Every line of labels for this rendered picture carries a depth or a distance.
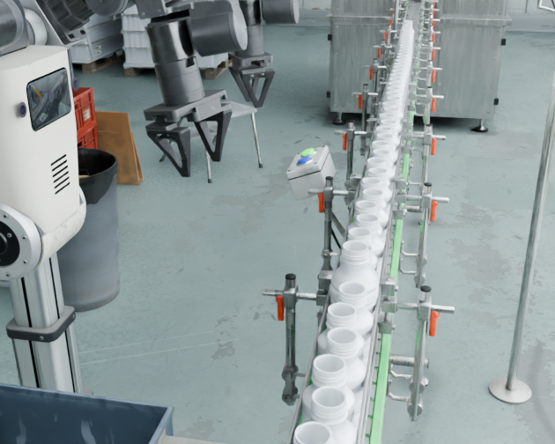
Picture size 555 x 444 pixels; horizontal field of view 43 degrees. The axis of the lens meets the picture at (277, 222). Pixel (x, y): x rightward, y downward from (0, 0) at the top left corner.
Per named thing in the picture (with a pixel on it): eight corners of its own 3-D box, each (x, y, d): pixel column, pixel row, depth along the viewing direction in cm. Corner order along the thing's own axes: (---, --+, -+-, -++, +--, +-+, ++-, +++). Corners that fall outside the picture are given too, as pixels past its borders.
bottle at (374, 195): (355, 264, 136) (358, 185, 130) (386, 268, 135) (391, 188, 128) (350, 278, 131) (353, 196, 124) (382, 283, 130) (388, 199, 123)
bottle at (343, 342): (363, 431, 92) (368, 324, 86) (360, 463, 87) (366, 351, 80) (317, 426, 93) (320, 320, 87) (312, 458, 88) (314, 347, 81)
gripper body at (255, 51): (259, 57, 143) (255, 19, 140) (274, 65, 134) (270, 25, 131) (227, 62, 141) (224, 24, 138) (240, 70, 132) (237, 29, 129)
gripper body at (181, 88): (229, 101, 97) (218, 48, 95) (177, 124, 90) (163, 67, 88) (196, 102, 101) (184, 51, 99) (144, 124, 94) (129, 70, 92)
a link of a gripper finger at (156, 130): (227, 166, 98) (212, 99, 95) (192, 184, 93) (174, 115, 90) (193, 163, 102) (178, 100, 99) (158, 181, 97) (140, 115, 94)
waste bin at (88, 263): (107, 323, 304) (90, 185, 279) (11, 313, 313) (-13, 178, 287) (144, 275, 345) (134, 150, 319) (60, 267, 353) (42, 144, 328)
